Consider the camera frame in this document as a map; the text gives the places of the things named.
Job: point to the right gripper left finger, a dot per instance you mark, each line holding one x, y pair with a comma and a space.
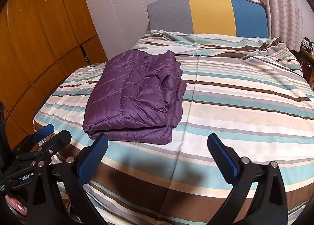
79, 172

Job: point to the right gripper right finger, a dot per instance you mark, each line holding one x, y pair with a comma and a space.
240, 173

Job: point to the purple quilted down jacket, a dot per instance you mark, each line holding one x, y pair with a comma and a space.
139, 98

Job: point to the left hand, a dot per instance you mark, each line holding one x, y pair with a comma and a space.
16, 204

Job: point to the wooden wardrobe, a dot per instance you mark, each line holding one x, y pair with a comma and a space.
42, 43

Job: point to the wooden desk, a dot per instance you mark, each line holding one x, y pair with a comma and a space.
306, 59

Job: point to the grey yellow blue headboard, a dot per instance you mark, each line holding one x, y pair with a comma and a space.
227, 17

